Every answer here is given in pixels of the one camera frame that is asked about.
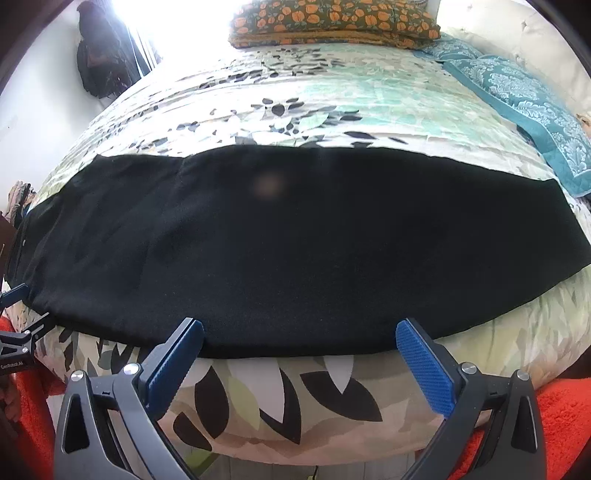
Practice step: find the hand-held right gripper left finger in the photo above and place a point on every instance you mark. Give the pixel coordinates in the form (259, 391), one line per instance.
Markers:
(178, 360)

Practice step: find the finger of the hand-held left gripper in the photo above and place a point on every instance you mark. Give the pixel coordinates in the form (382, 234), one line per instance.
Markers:
(34, 330)
(16, 295)

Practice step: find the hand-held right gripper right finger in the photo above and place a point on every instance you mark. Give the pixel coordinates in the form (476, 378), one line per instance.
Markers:
(425, 374)

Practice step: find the black pants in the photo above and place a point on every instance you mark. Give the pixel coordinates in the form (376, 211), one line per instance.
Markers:
(295, 254)

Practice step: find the brown wooden dresser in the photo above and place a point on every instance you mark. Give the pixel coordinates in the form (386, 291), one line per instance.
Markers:
(3, 235)

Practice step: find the pile of clothes on dresser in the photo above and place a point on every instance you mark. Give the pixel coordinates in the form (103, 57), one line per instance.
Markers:
(18, 194)

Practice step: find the orange fuzzy rug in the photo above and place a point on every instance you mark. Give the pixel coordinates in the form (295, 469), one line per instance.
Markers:
(568, 410)

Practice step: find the dark hanging clothes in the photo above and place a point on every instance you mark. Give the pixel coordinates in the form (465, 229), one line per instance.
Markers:
(99, 50)

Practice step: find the bed with floral sheet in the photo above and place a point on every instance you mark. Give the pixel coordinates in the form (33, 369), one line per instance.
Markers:
(277, 115)

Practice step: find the dark blue curtain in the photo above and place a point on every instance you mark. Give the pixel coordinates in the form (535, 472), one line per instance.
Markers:
(143, 50)

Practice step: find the teal patterned pillow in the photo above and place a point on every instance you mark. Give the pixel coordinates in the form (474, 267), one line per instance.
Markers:
(531, 101)
(445, 48)

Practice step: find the cream padded headboard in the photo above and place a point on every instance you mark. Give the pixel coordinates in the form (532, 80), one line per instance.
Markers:
(508, 32)

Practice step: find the orange flowered pillow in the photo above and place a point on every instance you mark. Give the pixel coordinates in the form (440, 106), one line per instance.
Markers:
(323, 21)

